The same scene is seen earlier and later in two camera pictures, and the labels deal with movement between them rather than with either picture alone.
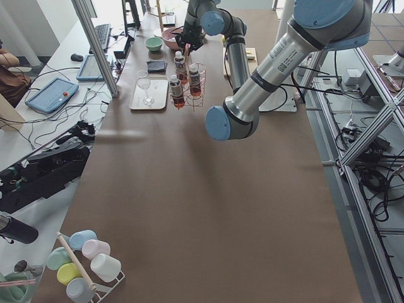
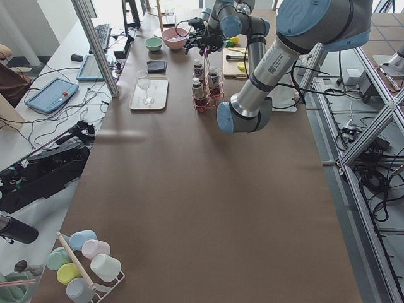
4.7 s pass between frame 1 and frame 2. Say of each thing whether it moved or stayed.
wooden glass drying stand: stayed
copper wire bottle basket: moved
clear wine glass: stayed
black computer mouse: stayed
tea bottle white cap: moved
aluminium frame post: stayed
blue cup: stayed
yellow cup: stayed
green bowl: stayed
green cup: stayed
